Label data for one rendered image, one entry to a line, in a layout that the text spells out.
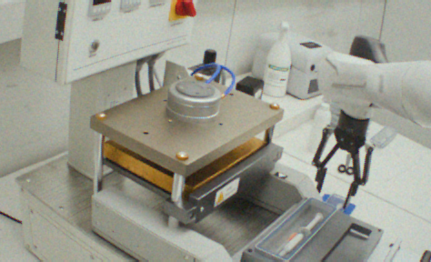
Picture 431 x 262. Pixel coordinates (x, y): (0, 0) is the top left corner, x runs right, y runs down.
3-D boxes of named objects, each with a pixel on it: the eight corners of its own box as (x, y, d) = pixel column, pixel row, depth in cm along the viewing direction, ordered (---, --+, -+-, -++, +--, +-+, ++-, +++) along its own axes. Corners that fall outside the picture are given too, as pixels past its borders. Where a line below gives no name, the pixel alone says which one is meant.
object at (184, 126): (63, 153, 88) (65, 79, 82) (175, 103, 112) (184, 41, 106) (178, 221, 77) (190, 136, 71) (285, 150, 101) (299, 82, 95)
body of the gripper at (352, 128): (334, 110, 118) (325, 148, 123) (367, 125, 115) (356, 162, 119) (345, 102, 124) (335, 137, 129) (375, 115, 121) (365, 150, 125)
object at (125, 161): (103, 164, 87) (106, 108, 83) (185, 124, 104) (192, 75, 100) (191, 212, 79) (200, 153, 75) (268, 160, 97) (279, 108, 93)
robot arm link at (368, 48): (358, 115, 105) (398, 121, 106) (371, 52, 99) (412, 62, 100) (337, 80, 121) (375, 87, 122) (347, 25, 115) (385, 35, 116)
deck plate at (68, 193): (15, 181, 94) (15, 176, 93) (127, 128, 121) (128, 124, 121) (216, 313, 73) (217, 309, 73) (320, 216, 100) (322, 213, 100)
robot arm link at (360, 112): (372, 103, 112) (366, 125, 114) (385, 89, 122) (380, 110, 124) (323, 82, 117) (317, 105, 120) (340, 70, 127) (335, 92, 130)
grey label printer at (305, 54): (247, 75, 198) (255, 31, 191) (282, 68, 212) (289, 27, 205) (304, 103, 184) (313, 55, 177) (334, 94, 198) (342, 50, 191)
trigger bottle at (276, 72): (260, 85, 192) (272, 17, 181) (284, 90, 192) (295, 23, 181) (261, 95, 184) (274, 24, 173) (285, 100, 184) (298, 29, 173)
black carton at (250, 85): (232, 104, 174) (235, 82, 171) (244, 95, 182) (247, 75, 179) (250, 109, 172) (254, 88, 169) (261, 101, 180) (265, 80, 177)
